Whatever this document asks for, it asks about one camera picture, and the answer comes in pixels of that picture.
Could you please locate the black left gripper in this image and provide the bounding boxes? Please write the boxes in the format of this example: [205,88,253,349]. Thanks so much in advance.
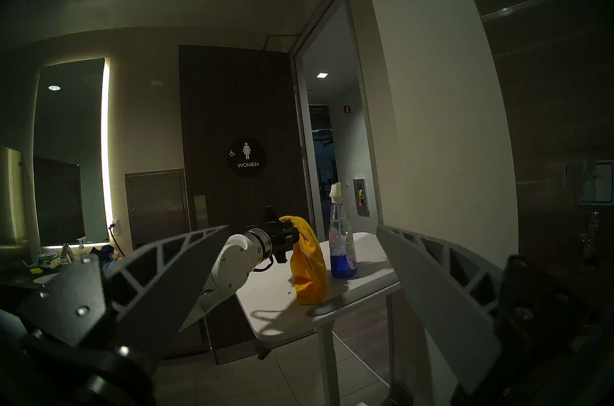
[269,219,301,264]

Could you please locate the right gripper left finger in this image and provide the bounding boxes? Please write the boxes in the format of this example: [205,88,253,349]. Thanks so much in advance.
[17,225,230,365]

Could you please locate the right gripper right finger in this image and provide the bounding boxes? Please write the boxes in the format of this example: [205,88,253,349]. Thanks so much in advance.
[377,226,600,396]

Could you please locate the yellow microfibre cloth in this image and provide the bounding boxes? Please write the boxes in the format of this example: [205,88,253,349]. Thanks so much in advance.
[279,216,330,306]

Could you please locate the clear spray bottle blue liquid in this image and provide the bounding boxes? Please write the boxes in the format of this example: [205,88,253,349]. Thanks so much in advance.
[329,182,358,280]

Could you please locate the metal door push plate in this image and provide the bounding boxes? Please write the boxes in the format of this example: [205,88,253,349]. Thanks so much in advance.
[194,195,209,230]

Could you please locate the round black women sign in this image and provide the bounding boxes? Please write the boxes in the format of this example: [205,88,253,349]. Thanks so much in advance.
[226,137,267,178]

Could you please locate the colourful counter clutter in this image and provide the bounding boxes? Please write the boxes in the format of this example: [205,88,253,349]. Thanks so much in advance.
[26,239,116,275]

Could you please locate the dark wooden restroom door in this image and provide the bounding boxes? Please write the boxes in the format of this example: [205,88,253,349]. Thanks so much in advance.
[178,44,311,365]

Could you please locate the metal dispenser lever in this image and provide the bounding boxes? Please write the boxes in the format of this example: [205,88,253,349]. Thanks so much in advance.
[579,208,601,269]

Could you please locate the recessed steel wall panel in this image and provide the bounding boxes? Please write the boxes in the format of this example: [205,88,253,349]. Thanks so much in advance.
[125,168,190,250]

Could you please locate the white table leg frame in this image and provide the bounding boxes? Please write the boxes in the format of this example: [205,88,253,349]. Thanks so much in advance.
[314,283,401,406]

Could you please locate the backlit wall mirror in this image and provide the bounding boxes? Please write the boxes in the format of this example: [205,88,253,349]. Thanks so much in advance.
[33,57,114,247]

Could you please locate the stainless steel wall dispenser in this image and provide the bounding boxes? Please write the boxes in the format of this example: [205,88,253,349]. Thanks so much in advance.
[456,0,614,314]

